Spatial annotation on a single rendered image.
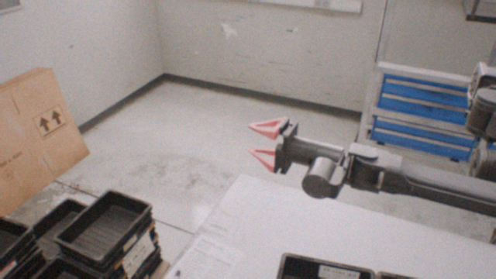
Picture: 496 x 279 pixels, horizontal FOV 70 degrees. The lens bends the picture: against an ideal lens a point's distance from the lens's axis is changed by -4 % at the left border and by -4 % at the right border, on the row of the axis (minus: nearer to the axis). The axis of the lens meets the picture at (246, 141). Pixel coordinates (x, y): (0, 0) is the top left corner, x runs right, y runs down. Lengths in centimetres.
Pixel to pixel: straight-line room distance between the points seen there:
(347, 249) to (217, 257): 53
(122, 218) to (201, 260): 68
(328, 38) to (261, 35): 70
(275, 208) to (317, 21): 230
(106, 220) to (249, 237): 83
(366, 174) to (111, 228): 154
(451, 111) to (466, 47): 88
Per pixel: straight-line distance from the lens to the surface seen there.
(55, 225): 250
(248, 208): 171
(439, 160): 303
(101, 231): 203
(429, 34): 354
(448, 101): 282
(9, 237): 220
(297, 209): 172
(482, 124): 106
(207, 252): 154
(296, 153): 74
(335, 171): 70
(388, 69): 272
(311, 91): 389
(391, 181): 73
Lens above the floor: 189
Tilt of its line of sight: 34 degrees down
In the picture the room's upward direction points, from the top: straight up
